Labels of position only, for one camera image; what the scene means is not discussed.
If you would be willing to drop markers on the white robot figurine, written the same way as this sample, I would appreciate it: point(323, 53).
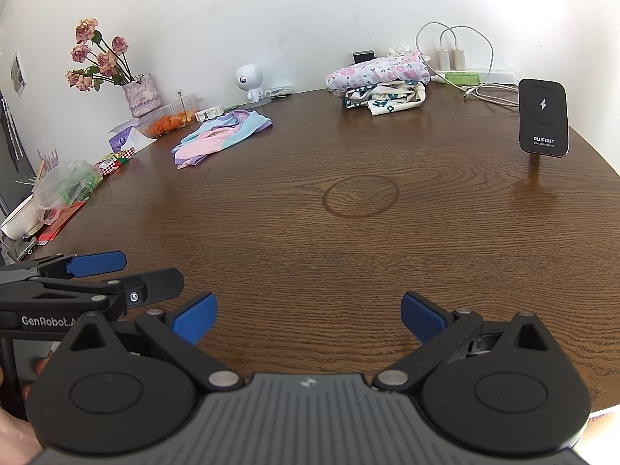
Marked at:
point(249, 79)

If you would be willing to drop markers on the red checkered snack pack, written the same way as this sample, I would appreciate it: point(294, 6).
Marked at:
point(114, 161)

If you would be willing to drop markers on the white digital clock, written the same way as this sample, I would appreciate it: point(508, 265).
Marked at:
point(278, 92)

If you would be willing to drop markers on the person's left hand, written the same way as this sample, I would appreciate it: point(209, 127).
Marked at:
point(18, 444)

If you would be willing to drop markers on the folded cream teal-flower cloth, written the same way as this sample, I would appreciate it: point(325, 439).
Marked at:
point(386, 98)

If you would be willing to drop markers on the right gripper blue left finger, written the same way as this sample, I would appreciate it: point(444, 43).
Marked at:
point(173, 338)

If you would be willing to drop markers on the green sponge pack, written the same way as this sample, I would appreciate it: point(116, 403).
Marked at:
point(462, 78)

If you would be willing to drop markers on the white usb charger left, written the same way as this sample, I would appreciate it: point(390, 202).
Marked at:
point(443, 59)

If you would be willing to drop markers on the small black box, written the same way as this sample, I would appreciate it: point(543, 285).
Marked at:
point(363, 56)

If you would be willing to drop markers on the clear box of orange fruit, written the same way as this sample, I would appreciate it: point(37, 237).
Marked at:
point(169, 118)

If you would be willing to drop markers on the red paper packet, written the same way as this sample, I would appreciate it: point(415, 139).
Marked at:
point(50, 232)

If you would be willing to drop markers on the white usb charger right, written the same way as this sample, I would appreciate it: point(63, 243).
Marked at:
point(458, 61)

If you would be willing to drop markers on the pink blue mesh garment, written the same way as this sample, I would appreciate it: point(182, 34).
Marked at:
point(217, 135)

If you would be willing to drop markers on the purple tissue pack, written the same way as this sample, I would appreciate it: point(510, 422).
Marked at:
point(127, 137)

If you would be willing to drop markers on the white usb charger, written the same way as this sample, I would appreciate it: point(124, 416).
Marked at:
point(443, 59)
point(458, 61)

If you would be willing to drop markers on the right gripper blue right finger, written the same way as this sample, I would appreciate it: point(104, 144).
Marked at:
point(443, 336)

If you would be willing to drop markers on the white power strip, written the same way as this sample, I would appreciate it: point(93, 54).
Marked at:
point(493, 77)

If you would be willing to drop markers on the white bowl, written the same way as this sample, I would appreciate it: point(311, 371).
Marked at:
point(23, 221)

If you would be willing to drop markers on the clear plastic bag with greens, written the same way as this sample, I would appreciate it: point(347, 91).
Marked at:
point(66, 184)

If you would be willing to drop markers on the black wireless charger stand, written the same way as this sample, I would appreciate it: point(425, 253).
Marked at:
point(542, 116)

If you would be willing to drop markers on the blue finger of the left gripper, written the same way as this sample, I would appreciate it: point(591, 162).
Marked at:
point(145, 288)
point(78, 266)

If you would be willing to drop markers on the folded pink floral cloth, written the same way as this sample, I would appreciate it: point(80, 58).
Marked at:
point(406, 66)

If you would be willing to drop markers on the pink rose bouquet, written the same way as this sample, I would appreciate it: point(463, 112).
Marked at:
point(99, 61)

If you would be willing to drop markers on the grey refrigerator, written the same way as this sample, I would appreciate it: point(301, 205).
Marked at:
point(16, 172)

